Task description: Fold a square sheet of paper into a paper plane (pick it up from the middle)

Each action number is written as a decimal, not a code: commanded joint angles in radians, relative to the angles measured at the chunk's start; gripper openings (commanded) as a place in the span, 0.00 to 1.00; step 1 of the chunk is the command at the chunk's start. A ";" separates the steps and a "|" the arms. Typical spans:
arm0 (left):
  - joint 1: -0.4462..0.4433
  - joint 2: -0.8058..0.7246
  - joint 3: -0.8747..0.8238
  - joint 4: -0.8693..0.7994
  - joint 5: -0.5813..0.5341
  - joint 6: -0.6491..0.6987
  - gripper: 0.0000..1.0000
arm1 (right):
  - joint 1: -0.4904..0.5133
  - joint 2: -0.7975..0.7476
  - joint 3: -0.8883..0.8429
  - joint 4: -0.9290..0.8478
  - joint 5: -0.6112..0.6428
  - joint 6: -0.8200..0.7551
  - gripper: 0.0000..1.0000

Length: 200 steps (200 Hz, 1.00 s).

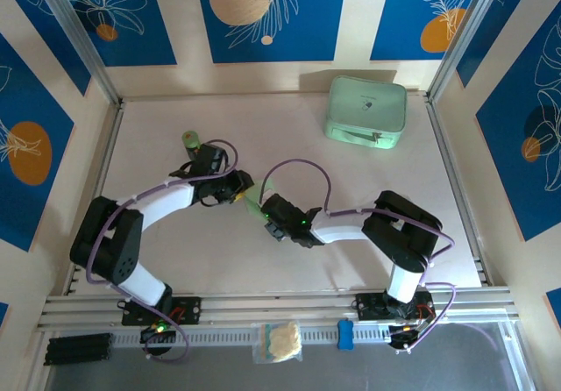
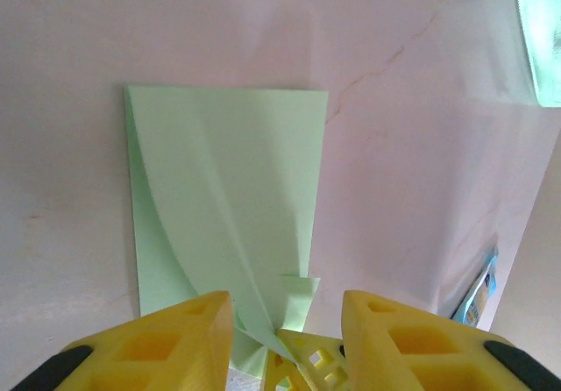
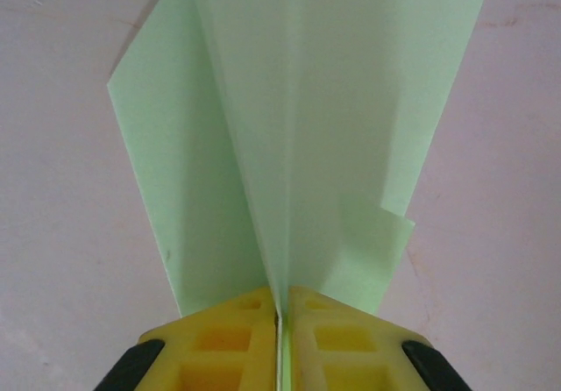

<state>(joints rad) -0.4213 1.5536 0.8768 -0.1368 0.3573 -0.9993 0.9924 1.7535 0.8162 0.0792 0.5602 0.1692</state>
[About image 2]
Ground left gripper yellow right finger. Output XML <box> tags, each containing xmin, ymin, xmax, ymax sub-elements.
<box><xmin>341</xmin><ymin>288</ymin><xmax>561</xmax><ymax>391</ymax></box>

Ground small blue snack packet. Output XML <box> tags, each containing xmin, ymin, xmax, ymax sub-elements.
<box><xmin>451</xmin><ymin>232</ymin><xmax>501</xmax><ymax>326</ymax></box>

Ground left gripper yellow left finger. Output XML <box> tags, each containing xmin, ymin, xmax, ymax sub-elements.
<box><xmin>12</xmin><ymin>289</ymin><xmax>234</xmax><ymax>391</ymax></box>

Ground mint green zipper pouch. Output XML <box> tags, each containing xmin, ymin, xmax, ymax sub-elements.
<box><xmin>515</xmin><ymin>0</ymin><xmax>561</xmax><ymax>108</ymax></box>

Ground light green paper sheet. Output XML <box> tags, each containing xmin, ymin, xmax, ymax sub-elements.
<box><xmin>124</xmin><ymin>84</ymin><xmax>329</xmax><ymax>383</ymax></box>

